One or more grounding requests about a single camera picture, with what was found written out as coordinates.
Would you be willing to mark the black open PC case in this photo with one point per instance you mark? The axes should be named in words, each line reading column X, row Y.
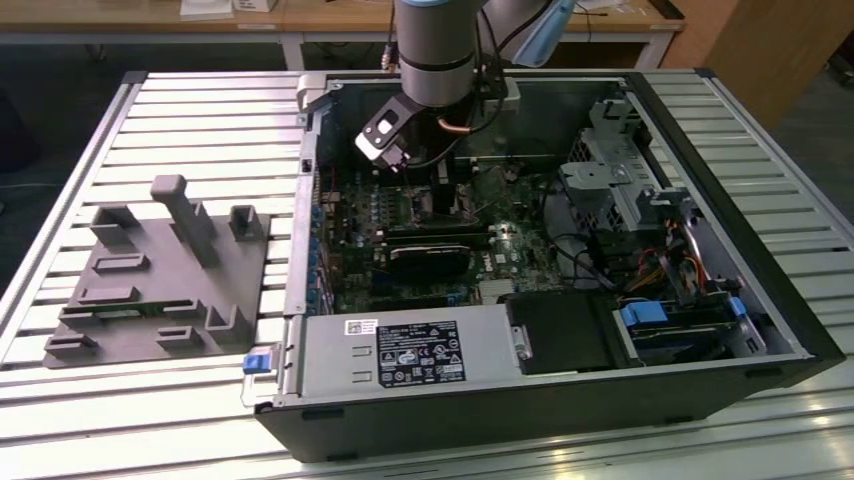
column 468, row 425

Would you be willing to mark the green RAM stick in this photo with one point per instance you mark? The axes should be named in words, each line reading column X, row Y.
column 128, row 311

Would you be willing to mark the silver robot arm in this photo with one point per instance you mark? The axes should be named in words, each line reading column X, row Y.
column 434, row 50

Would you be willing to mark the small blue clip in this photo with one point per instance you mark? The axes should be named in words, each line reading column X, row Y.
column 736, row 307

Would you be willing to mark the blue case latch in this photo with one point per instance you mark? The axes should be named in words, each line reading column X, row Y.
column 257, row 363

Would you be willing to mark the white box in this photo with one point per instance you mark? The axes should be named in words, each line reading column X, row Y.
column 208, row 9

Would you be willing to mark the wooden desk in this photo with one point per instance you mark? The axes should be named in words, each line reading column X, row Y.
column 134, row 25

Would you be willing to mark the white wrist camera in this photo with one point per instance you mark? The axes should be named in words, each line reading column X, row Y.
column 384, row 125

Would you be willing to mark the wooden cabinet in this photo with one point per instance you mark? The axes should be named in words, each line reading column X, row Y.
column 768, row 50

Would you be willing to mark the silver chipset heatsink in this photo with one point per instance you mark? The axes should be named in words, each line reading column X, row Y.
column 497, row 290

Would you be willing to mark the metal drive cage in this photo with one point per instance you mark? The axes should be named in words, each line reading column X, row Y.
column 601, row 175

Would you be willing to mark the CPU socket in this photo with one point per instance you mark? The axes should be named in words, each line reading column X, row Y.
column 422, row 207

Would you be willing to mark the black power supply label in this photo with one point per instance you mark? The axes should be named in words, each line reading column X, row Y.
column 421, row 355

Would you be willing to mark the silver power supply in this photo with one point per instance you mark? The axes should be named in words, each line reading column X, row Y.
column 328, row 360

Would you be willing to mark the blue disk carrier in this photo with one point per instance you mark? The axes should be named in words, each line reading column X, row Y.
column 643, row 315

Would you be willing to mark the green motherboard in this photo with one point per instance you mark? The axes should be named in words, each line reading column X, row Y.
column 528, row 260

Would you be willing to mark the black graphics card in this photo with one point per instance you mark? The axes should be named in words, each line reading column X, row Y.
column 428, row 262

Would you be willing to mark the black RAM stick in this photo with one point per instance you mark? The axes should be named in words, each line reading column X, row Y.
column 441, row 239
column 441, row 229

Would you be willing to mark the grey parts rack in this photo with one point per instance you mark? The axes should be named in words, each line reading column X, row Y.
column 161, row 280

